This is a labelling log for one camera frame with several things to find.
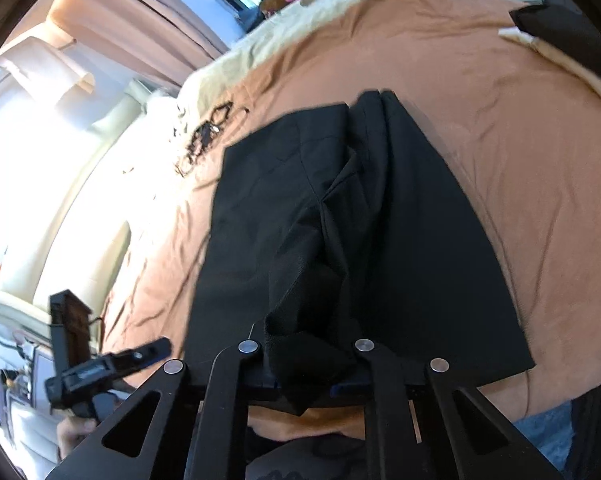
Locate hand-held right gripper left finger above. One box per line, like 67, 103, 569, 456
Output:
45, 338, 264, 480

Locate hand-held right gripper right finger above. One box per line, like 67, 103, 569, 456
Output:
333, 338, 565, 480

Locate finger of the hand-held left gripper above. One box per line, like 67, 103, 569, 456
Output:
98, 337, 172, 372

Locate black garment with yellow logo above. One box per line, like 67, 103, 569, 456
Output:
183, 89, 535, 416

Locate person's left hand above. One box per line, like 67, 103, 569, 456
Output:
55, 416, 100, 463

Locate cream padded headboard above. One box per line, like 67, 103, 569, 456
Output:
0, 80, 154, 321

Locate person's blue jeans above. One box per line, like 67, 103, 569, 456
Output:
513, 402, 576, 471

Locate orange bed sheet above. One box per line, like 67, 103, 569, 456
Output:
98, 0, 601, 441

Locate cream blanket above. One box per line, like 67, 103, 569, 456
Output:
178, 0, 421, 111

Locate pink curtain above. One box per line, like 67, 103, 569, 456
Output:
48, 0, 234, 103

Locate dark cloth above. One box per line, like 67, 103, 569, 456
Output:
509, 4, 601, 61

